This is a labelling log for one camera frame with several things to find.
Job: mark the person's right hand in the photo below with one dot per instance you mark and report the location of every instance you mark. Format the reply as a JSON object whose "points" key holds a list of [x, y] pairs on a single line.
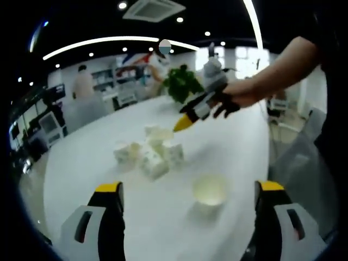
{"points": [[233, 100]]}

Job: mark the green potted plant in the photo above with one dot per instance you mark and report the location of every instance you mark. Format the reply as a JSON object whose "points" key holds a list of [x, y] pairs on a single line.
{"points": [[182, 84]]}

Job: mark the pile of white paper cups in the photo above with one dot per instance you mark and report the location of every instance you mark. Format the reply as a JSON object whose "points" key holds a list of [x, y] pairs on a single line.
{"points": [[155, 166]]}

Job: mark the white table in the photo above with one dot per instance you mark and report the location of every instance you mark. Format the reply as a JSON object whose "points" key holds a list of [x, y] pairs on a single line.
{"points": [[81, 168]]}

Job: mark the black display screen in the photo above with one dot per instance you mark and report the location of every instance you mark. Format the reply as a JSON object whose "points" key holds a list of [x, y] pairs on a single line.
{"points": [[56, 91]]}

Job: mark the white paper cup green print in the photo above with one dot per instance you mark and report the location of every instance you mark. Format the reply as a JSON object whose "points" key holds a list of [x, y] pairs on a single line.
{"points": [[209, 190]]}

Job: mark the grey office chair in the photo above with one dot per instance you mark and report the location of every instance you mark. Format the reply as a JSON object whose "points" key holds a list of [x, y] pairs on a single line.
{"points": [[296, 168]]}

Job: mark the white shelf unit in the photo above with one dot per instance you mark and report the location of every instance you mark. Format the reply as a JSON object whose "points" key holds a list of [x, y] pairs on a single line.
{"points": [[103, 79]]}

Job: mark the hanging black screen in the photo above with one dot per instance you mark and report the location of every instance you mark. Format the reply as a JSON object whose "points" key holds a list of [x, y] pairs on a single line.
{"points": [[212, 50]]}

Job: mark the ceiling air conditioner vent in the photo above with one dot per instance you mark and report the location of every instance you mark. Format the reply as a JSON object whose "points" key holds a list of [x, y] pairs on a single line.
{"points": [[155, 9]]}

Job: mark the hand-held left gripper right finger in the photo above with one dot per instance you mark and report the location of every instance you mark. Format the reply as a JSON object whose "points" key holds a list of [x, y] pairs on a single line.
{"points": [[301, 233]]}

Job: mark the person's dark clothing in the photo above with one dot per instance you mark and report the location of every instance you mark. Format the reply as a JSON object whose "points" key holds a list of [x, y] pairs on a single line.
{"points": [[334, 108]]}

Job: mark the white ceiling light strip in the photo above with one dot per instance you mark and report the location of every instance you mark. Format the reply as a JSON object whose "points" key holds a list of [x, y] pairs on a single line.
{"points": [[254, 21]]}

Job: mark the white kiosk machine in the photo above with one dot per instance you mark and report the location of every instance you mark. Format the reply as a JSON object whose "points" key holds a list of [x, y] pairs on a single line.
{"points": [[53, 127]]}

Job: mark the curved ceiling light strip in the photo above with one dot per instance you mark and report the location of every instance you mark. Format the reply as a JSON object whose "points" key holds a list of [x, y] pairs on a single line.
{"points": [[122, 38]]}

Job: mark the white office chair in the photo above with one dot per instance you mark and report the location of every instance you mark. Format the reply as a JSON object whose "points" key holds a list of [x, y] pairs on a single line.
{"points": [[127, 96]]}

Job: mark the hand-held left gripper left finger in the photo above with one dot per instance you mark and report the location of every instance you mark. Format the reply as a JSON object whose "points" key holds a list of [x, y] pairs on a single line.
{"points": [[79, 233]]}

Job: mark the red blue wall banner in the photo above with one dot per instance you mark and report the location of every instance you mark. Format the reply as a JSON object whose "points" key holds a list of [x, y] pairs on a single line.
{"points": [[136, 61]]}

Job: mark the grey chair back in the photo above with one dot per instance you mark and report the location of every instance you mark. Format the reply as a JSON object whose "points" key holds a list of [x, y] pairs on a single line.
{"points": [[84, 111]]}

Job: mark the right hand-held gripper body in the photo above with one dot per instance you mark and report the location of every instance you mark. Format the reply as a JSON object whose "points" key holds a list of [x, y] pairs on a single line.
{"points": [[216, 76]]}

